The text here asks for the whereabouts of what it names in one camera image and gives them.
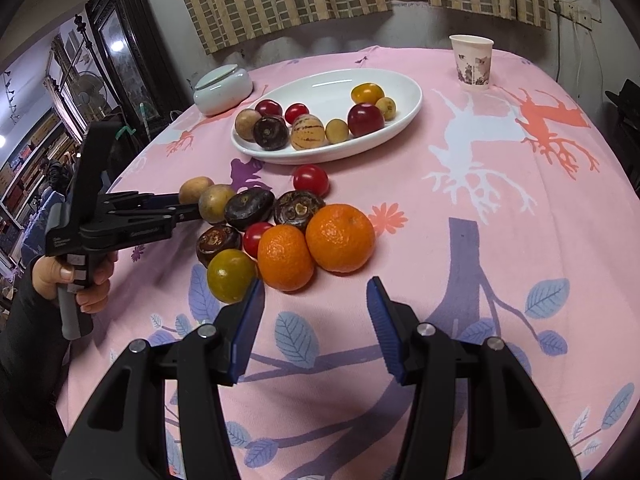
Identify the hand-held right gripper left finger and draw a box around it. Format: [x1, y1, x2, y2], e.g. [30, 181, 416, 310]
[52, 276, 266, 480]

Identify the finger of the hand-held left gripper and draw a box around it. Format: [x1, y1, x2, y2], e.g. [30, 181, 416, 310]
[107, 207, 202, 228]
[102, 191, 183, 212]

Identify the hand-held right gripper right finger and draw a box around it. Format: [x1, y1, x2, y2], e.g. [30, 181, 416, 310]
[366, 276, 583, 480]

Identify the yellow passion fruit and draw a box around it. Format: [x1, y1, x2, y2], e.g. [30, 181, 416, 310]
[178, 176, 215, 205]

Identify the tan round fruit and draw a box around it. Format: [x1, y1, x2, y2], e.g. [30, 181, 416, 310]
[198, 184, 237, 224]

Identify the dark brown water chestnut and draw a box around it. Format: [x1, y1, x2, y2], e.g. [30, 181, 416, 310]
[252, 115, 291, 151]
[195, 224, 243, 268]
[273, 190, 327, 233]
[224, 188, 276, 232]

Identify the green yellow tomato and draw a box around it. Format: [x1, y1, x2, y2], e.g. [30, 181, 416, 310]
[207, 249, 259, 304]

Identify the orange mandarin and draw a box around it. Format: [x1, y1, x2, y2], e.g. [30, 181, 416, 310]
[305, 203, 376, 274]
[257, 225, 316, 293]

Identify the striped pepino melon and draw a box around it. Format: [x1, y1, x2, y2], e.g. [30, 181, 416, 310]
[290, 114, 325, 152]

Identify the white oval plate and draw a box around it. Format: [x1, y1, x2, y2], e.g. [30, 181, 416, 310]
[230, 69, 423, 164]

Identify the person's left forearm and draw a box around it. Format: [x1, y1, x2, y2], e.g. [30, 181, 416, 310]
[0, 260, 72, 443]

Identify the person's left hand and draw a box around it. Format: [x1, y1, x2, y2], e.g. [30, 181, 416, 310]
[31, 250, 119, 314]

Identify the white lidded ceramic jar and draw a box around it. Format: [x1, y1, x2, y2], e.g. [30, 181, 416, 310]
[193, 63, 253, 117]

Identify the standing fan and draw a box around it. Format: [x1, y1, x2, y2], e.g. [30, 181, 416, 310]
[67, 72, 109, 117]

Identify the dark wooden mirror cabinet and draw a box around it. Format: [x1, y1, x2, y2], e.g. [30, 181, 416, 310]
[84, 0, 187, 128]

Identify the pink printed tablecloth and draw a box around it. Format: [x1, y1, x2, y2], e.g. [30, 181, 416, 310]
[55, 45, 640, 480]

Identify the large dark red plum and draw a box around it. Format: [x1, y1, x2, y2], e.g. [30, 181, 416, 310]
[347, 102, 386, 138]

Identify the yellow orange tomato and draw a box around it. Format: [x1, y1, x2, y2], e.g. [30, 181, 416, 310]
[350, 83, 385, 106]

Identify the patterned paper cup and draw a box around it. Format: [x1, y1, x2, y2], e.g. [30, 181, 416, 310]
[449, 34, 495, 92]

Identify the black device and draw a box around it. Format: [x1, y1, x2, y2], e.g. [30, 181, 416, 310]
[604, 77, 640, 113]

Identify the white wall socket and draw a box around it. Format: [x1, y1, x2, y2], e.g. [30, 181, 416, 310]
[552, 0, 599, 24]

